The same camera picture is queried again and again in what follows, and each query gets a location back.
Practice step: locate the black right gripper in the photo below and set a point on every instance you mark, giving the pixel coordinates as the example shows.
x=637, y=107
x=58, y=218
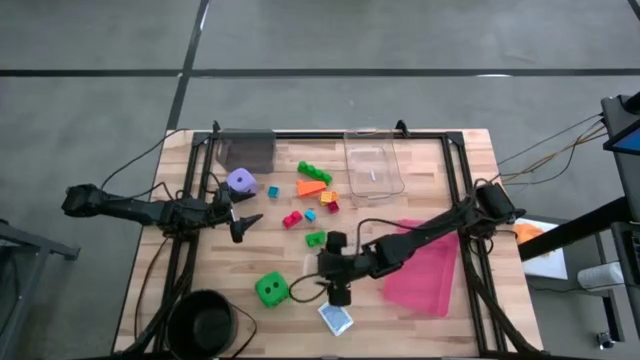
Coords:
x=340, y=265

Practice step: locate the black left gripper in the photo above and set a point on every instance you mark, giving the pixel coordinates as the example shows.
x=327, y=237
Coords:
x=220, y=212

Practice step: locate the purple foam die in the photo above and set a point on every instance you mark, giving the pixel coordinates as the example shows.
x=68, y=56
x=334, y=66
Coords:
x=241, y=179

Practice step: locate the green two-stud building block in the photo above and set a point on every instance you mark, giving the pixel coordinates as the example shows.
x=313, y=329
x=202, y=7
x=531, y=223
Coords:
x=315, y=239

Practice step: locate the small teal building block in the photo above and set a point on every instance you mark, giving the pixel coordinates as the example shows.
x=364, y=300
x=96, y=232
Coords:
x=273, y=192

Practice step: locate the blue-backed card deck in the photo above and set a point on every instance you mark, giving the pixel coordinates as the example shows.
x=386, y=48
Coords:
x=335, y=319

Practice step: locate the red two-stud building block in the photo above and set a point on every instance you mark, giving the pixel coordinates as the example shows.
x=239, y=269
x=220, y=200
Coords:
x=292, y=219

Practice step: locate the small blue building block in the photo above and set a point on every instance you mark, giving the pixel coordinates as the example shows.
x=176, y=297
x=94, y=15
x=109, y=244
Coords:
x=310, y=216

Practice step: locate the small red building block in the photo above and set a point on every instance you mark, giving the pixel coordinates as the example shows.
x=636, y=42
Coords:
x=333, y=207

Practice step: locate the green foam die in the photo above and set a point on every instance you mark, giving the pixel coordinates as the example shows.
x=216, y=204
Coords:
x=272, y=290

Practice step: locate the orange wedge building block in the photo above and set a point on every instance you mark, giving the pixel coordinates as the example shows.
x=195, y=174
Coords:
x=309, y=188

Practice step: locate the long green building block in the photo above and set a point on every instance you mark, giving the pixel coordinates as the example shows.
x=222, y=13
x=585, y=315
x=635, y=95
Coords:
x=314, y=172

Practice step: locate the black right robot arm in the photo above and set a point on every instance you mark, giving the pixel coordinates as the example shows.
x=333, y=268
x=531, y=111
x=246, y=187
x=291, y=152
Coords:
x=440, y=225

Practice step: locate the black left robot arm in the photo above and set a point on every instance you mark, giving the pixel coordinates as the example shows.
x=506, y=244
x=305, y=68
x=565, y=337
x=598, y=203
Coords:
x=130, y=210

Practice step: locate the dark translucent plastic bin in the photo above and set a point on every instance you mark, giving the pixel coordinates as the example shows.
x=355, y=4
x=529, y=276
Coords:
x=247, y=150

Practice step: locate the pink plastic tray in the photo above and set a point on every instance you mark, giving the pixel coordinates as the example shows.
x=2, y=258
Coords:
x=425, y=285

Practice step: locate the black round bowl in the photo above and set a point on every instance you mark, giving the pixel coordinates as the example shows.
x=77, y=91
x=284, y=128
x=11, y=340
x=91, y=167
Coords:
x=200, y=325

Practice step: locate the clear plastic container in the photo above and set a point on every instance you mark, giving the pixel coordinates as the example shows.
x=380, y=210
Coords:
x=360, y=150

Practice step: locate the orange object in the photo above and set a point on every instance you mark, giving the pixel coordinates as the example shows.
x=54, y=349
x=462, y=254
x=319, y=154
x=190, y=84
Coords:
x=527, y=232

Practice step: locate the grey metal table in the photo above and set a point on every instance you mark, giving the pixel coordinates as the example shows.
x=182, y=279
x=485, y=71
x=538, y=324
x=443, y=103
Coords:
x=30, y=245

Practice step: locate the white paper sheet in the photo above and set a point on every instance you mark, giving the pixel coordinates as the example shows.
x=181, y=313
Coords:
x=550, y=265

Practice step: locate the black diagonal beam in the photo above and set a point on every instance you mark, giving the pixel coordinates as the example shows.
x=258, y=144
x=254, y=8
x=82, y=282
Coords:
x=575, y=230

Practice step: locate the white roll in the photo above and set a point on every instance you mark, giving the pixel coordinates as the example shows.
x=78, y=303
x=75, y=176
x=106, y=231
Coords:
x=600, y=276

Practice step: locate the small caster wheel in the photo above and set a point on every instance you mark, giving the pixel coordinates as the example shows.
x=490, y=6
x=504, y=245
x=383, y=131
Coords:
x=605, y=340

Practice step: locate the dark grey equipment cart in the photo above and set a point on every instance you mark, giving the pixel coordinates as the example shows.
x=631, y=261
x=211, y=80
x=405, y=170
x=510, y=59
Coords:
x=625, y=175

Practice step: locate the tablet with blue screen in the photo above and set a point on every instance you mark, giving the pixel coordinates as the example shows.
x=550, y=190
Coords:
x=630, y=142

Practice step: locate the black frame clamp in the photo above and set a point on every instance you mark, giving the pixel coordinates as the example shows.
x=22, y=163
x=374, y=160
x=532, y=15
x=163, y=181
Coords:
x=401, y=127
x=216, y=126

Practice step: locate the black aluminium table frame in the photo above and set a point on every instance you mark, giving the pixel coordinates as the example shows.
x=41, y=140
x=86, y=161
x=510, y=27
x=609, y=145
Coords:
x=310, y=135

